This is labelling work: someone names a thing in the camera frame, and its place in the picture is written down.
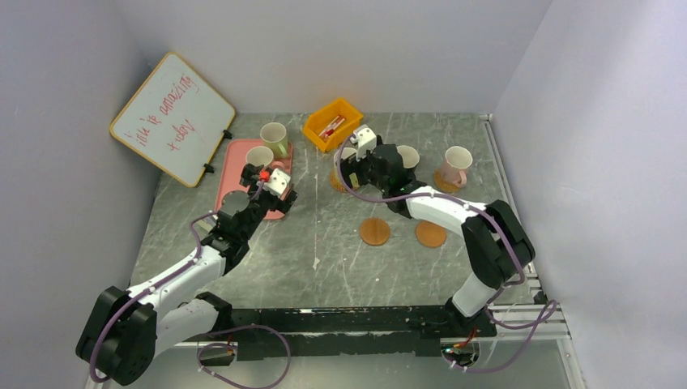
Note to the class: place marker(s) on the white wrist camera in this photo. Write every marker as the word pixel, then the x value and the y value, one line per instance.
pixel 275 181
pixel 365 138

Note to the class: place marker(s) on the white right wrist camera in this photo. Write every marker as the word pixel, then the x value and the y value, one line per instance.
pixel 365 138

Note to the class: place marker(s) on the pink plastic tray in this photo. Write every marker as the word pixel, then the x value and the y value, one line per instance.
pixel 233 165

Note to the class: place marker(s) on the woven rattan coaster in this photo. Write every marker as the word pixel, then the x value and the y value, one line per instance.
pixel 335 183

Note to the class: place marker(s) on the yellow plastic bin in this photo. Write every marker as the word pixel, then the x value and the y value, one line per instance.
pixel 321 118

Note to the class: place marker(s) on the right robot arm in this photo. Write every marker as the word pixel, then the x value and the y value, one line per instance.
pixel 497 246

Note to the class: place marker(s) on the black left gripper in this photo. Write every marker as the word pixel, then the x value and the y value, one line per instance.
pixel 249 177

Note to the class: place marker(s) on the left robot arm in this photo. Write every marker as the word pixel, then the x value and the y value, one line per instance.
pixel 128 328

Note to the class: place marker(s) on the light wooden round coaster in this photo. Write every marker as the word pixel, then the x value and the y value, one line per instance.
pixel 374 231

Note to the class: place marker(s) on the red white marker pens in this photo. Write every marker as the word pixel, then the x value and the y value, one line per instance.
pixel 328 131

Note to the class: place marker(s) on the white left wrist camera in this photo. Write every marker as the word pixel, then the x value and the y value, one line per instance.
pixel 275 181

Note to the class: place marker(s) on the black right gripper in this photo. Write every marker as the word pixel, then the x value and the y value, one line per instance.
pixel 351 165

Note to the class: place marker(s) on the whiteboard with yellow frame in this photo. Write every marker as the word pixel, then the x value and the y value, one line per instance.
pixel 176 120

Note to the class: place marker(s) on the orange patterned coaster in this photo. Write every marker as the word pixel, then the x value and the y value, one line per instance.
pixel 429 234
pixel 443 185

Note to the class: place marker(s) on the pink mug white inside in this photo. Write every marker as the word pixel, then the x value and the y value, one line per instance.
pixel 456 161

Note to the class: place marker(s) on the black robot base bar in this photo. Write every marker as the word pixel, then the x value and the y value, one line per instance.
pixel 420 330

